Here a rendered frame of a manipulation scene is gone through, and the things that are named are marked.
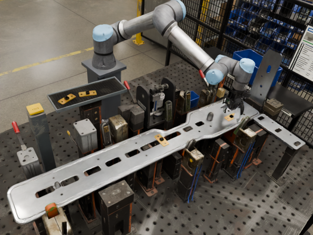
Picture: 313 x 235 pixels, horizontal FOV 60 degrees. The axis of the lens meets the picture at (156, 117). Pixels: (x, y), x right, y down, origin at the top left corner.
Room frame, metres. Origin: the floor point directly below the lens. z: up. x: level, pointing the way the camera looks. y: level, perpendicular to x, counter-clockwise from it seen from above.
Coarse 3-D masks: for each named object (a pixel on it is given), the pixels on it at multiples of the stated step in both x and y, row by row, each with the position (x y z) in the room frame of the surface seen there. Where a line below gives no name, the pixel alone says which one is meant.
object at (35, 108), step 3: (30, 105) 0.94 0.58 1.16; (33, 105) 0.94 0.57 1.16; (36, 105) 0.94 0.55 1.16; (39, 105) 0.94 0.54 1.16; (27, 108) 0.91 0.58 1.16; (30, 108) 0.92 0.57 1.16; (33, 108) 0.92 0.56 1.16; (36, 108) 0.92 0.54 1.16; (39, 108) 0.92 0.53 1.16; (42, 108) 0.93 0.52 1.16; (30, 111) 0.89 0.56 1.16; (33, 111) 0.90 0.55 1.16; (36, 111) 0.90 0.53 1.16; (39, 111) 0.91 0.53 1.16; (42, 111) 0.92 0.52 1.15; (30, 114) 0.88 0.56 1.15; (33, 114) 0.89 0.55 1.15
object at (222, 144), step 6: (216, 144) 1.02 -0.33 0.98; (222, 144) 1.01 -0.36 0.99; (216, 150) 1.01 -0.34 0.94; (222, 150) 0.98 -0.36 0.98; (216, 156) 1.00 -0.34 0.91; (222, 156) 0.98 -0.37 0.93; (210, 162) 1.02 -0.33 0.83; (216, 162) 0.99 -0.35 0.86; (210, 168) 1.01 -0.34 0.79; (216, 168) 0.99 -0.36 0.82; (204, 174) 1.02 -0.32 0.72; (210, 174) 1.00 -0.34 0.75; (216, 174) 1.00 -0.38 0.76; (210, 180) 0.99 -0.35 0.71; (216, 180) 1.00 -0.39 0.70
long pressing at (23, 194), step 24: (192, 120) 1.16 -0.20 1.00; (216, 120) 1.19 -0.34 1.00; (240, 120) 1.21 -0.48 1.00; (120, 144) 0.91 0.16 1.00; (144, 144) 0.93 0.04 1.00; (72, 168) 0.74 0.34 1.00; (120, 168) 0.77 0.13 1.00; (24, 192) 0.59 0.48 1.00; (72, 192) 0.62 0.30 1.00; (24, 216) 0.49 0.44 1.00
